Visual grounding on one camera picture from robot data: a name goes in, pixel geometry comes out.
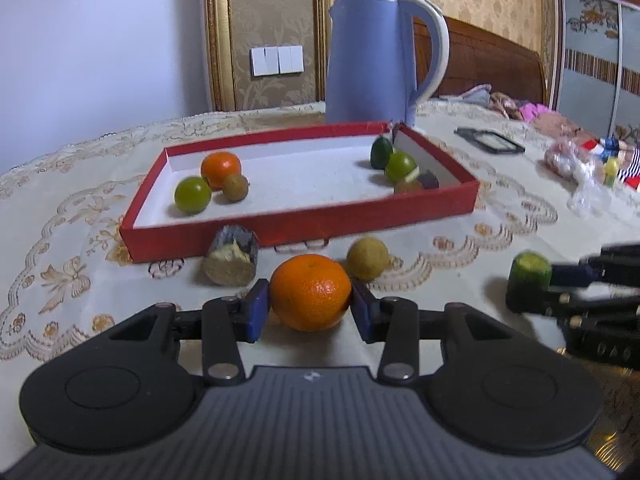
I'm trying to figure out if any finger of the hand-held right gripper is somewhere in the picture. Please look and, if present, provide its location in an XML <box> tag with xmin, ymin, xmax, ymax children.
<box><xmin>547</xmin><ymin>244</ymin><xmax>640</xmax><ymax>289</ymax></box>
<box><xmin>506</xmin><ymin>285</ymin><xmax>640</xmax><ymax>319</ymax></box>

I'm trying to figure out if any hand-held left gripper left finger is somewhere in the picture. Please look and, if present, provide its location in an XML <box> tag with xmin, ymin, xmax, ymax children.
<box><xmin>100</xmin><ymin>278</ymin><xmax>273</xmax><ymax>386</ymax></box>

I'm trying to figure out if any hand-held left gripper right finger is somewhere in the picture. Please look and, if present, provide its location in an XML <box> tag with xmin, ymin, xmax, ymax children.
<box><xmin>351</xmin><ymin>280</ymin><xmax>546</xmax><ymax>386</ymax></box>

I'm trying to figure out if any orange mandarin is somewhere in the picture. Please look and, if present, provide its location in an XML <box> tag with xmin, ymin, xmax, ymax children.
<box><xmin>269</xmin><ymin>254</ymin><xmax>353</xmax><ymax>332</ymax></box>
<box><xmin>200</xmin><ymin>151</ymin><xmax>242</xmax><ymax>192</ymax></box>

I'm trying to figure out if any red cardboard box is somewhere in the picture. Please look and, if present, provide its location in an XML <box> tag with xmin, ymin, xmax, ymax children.
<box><xmin>119</xmin><ymin>121</ymin><xmax>481</xmax><ymax>263</ymax></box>

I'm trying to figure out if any yellow-brown round fruit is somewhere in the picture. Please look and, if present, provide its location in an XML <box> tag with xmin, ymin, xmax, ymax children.
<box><xmin>346</xmin><ymin>237</ymin><xmax>391</xmax><ymax>282</ymax></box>

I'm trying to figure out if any clear plastic bag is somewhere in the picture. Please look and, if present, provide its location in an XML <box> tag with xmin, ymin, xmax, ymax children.
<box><xmin>544</xmin><ymin>137</ymin><xmax>621</xmax><ymax>218</ymax></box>

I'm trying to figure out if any striped cloth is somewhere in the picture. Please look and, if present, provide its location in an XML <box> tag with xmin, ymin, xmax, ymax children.
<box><xmin>582</xmin><ymin>135</ymin><xmax>640</xmax><ymax>192</ymax></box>

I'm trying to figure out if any small dark sugarcane piece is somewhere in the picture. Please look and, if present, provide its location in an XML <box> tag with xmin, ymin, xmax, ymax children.
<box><xmin>406</xmin><ymin>167</ymin><xmax>441</xmax><ymax>191</ymax></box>

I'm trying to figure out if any dark green lime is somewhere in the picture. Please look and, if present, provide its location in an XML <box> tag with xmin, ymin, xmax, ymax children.
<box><xmin>370</xmin><ymin>136</ymin><xmax>395</xmax><ymax>171</ymax></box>

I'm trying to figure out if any pink bedding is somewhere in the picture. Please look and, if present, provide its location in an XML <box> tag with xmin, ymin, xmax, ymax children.
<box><xmin>440</xmin><ymin>84</ymin><xmax>598</xmax><ymax>143</ymax></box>

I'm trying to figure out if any cream lace tablecloth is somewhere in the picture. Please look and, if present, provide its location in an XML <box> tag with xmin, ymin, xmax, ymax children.
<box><xmin>0</xmin><ymin>100</ymin><xmax>640</xmax><ymax>480</ymax></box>

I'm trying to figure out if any patterned wardrobe door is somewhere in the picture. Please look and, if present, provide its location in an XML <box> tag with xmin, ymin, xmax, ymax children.
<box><xmin>555</xmin><ymin>0</ymin><xmax>640</xmax><ymax>142</ymax></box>

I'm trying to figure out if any blue electric kettle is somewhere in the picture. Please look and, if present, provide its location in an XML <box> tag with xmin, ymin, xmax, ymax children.
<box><xmin>325</xmin><ymin>0</ymin><xmax>450</xmax><ymax>128</ymax></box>

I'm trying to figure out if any black rectangular frame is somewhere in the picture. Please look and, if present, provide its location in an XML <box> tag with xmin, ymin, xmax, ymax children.
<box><xmin>454</xmin><ymin>127</ymin><xmax>527</xmax><ymax>156</ymax></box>

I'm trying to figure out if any white wall light switch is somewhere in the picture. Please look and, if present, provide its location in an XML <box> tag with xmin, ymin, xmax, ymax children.
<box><xmin>250</xmin><ymin>45</ymin><xmax>305</xmax><ymax>78</ymax></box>

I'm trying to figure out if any gilded wall panel frame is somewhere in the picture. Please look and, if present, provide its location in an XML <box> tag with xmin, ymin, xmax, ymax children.
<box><xmin>202</xmin><ymin>0</ymin><xmax>332</xmax><ymax>111</ymax></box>

